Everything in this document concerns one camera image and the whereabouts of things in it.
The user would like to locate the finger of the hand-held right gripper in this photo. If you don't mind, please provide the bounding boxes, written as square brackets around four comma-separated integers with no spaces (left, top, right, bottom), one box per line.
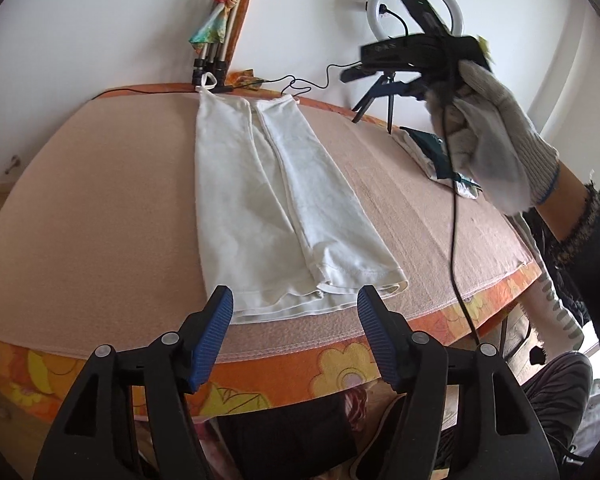
[340,63,382,84]

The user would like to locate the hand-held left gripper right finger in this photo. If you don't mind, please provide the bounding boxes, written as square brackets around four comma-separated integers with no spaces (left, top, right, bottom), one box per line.
[356,285,561,480]

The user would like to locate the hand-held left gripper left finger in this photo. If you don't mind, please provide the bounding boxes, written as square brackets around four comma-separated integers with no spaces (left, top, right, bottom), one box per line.
[32,285,236,480]

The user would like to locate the white pants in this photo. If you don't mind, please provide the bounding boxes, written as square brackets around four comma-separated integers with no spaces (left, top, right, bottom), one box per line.
[194,72,410,324]

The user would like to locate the person's right forearm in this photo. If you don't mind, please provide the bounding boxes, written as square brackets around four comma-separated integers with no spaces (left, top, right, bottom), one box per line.
[532,160,600,321]

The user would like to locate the person's right hand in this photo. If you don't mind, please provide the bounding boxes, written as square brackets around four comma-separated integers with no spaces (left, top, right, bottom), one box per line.
[424,59,561,212]

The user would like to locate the small blue black tripod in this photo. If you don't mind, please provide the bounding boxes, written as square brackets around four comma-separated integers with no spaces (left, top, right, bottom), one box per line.
[351,71,427,135]

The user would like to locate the orange floral blanket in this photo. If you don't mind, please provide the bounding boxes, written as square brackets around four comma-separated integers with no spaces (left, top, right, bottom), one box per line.
[0,67,543,423]

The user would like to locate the folded teal white garment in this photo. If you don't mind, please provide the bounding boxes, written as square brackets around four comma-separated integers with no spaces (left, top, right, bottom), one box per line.
[394,126,482,200]

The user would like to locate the dark cloth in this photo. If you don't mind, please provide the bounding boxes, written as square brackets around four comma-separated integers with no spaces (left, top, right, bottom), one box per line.
[214,396,358,480]

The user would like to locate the folded silver tripod stand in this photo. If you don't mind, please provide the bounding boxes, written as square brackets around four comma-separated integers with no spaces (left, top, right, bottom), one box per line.
[192,0,253,90]

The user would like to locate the colourful patterned cloth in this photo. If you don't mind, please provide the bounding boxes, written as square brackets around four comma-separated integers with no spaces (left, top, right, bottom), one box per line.
[189,0,243,56]

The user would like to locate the pink blanket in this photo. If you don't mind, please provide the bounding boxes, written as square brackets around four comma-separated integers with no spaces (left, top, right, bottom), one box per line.
[0,91,533,365]

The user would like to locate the white garment with grey print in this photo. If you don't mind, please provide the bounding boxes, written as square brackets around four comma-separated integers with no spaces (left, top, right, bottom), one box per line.
[522,212,587,361]

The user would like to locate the person's grey striped leg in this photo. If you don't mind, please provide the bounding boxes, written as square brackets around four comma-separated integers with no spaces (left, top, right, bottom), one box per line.
[435,351,597,476]

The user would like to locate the white ring light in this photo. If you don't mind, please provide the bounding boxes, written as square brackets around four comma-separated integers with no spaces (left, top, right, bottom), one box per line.
[366,0,465,47]

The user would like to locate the thin black power cable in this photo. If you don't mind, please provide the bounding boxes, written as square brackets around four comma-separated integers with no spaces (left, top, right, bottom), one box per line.
[102,62,361,97]

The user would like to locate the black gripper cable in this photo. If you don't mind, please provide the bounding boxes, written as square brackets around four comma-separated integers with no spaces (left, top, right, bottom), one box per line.
[442,72,483,347]

